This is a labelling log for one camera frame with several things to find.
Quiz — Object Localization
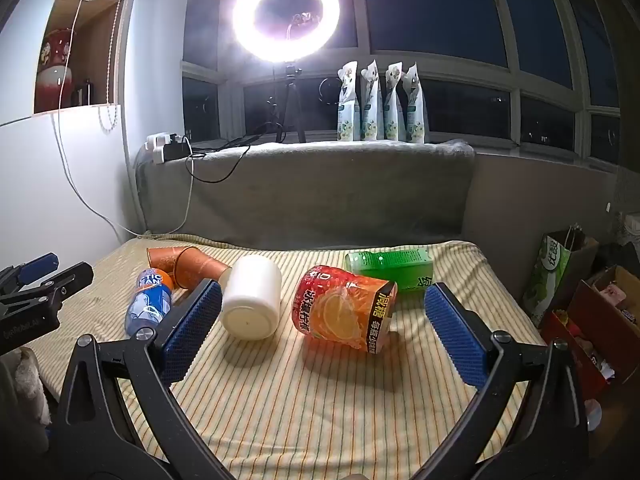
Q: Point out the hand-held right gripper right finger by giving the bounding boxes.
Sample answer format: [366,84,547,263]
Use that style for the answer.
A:
[410,282,591,480]

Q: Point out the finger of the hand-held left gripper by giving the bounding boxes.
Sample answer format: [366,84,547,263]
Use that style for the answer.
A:
[0,261,95,317]
[0,253,61,300]

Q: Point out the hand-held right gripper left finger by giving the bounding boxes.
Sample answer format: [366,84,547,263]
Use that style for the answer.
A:
[50,279,236,480]

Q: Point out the brown paper cup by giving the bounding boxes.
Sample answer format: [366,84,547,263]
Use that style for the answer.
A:
[146,246,193,273]
[172,246,233,291]

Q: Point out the white cup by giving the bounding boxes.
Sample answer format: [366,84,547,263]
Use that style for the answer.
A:
[220,256,283,341]

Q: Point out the blue drink bottle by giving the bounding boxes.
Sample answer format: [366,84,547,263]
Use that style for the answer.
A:
[125,267,174,337]

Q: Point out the white fluffy cloth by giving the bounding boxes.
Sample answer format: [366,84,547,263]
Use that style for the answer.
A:
[12,347,53,426]

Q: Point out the green plastic bottle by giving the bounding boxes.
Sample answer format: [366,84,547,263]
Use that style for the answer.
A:
[345,246,435,297]

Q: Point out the red box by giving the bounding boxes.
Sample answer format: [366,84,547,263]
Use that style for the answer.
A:
[540,310,616,396]

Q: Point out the green white paper bag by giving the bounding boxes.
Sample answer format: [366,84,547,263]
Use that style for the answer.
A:
[522,227,601,328]

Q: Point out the yellow striped bed sheet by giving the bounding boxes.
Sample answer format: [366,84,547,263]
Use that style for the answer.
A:
[25,235,546,480]

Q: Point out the brown cardboard box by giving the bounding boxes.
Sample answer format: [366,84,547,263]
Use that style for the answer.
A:
[570,265,640,386]

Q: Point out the white power strip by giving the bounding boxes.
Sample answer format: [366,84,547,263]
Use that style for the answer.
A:
[145,132,173,165]

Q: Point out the grey blanket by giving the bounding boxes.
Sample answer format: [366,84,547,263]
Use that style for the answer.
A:
[134,139,476,251]

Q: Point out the red white jar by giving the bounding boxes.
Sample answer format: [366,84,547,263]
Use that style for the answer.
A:
[35,27,76,111]

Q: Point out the wooden shelf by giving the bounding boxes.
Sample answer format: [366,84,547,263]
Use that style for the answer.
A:
[32,0,138,113]

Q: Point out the white green standing pouch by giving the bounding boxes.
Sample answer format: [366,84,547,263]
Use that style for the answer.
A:
[384,61,407,143]
[337,61,361,142]
[404,63,427,144]
[360,59,385,142]

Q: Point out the black tripod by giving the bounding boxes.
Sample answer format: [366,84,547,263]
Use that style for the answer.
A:
[265,60,308,145]

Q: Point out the white cable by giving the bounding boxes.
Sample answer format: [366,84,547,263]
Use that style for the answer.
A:
[54,0,151,241]

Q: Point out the white bead cord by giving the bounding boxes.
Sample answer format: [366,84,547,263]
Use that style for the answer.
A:
[97,0,142,134]

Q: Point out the black cable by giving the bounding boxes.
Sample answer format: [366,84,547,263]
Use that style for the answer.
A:
[186,130,281,184]

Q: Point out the white window frame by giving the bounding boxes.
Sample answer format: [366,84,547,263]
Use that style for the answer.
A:
[182,0,626,161]

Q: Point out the ring light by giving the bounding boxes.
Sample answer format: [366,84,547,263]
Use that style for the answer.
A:
[231,0,341,63]

